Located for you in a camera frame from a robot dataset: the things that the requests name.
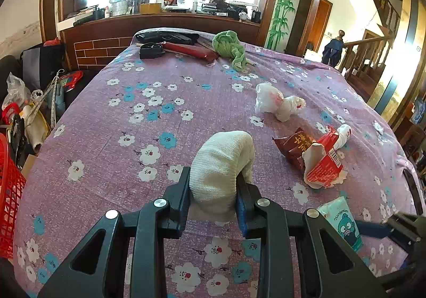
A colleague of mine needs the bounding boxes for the knotted white plastic bag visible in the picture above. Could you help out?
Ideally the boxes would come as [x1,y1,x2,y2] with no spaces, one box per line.
[255,82,306,122]

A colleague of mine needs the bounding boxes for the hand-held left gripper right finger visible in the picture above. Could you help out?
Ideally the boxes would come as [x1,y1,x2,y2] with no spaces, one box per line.
[236,174,388,298]

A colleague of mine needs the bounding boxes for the red printed bag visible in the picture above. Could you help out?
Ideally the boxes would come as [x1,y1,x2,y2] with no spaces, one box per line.
[62,71,84,89]

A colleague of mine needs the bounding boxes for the black shopping bag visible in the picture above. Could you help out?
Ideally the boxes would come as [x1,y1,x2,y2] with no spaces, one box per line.
[21,44,67,89]

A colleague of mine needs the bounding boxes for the cardboard box on counter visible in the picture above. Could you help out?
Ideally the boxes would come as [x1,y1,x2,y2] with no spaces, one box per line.
[140,2,163,14]

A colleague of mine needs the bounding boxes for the white knitted sock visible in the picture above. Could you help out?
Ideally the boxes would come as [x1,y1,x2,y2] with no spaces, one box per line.
[189,130,255,222]

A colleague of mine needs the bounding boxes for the brick pattern wooden counter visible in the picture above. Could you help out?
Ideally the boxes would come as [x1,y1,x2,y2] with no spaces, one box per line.
[56,13,263,70]

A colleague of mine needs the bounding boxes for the clear plastic bag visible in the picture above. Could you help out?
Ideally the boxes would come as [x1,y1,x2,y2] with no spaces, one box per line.
[2,72,30,110]

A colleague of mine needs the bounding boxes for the cartoon tissue pack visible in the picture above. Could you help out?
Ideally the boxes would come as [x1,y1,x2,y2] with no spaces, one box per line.
[316,196,364,252]

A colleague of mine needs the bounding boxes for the wooden staircase railing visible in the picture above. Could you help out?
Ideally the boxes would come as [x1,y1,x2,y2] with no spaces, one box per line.
[339,0,403,99]

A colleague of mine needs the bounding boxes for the red flat pouch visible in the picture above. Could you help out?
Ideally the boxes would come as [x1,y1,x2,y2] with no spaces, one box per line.
[162,42,219,62]

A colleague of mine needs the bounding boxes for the wooden door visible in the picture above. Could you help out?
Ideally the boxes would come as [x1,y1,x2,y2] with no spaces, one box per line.
[311,0,333,52]

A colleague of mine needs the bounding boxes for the green knitted cloth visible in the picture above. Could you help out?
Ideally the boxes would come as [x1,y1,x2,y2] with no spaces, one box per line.
[212,31,248,71]

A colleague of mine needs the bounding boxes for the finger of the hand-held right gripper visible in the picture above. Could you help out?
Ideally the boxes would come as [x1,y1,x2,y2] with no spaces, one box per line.
[358,213,425,247]

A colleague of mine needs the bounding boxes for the red plastic basket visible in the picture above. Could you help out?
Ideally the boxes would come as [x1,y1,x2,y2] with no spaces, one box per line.
[0,133,26,259]

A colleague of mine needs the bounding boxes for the brown red snack wrapper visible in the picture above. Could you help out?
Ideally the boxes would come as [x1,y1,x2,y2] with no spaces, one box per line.
[273,128,315,172]

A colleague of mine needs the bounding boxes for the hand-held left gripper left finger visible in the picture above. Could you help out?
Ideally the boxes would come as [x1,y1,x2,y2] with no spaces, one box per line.
[37,166,192,298]

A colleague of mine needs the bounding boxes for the small black case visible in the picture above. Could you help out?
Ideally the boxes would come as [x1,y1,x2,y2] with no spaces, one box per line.
[139,42,166,59]

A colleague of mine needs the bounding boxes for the white red tube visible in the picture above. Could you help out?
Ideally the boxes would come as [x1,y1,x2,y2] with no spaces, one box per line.
[334,124,352,150]

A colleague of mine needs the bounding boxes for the black flat pouch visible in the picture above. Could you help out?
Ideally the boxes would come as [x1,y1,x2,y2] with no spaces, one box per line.
[136,31,200,46]

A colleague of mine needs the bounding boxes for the red white torn wrapper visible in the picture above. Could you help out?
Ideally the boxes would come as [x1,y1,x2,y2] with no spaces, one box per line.
[303,125,348,189]

